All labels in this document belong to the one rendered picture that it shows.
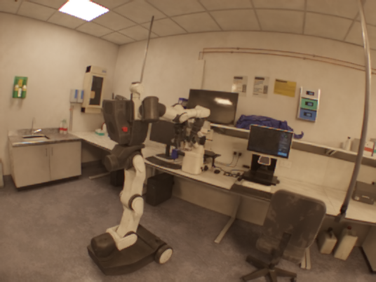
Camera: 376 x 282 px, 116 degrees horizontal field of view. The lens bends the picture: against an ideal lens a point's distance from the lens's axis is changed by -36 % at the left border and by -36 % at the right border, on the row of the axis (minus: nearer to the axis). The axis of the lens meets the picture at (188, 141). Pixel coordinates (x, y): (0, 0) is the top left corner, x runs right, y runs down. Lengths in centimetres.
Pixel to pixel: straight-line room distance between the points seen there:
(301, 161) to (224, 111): 117
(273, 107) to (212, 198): 154
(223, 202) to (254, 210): 46
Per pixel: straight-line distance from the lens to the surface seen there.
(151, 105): 111
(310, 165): 248
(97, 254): 162
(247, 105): 260
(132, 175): 142
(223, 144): 254
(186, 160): 189
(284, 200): 130
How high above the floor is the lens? 136
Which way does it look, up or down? 9 degrees down
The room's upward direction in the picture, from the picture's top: 8 degrees clockwise
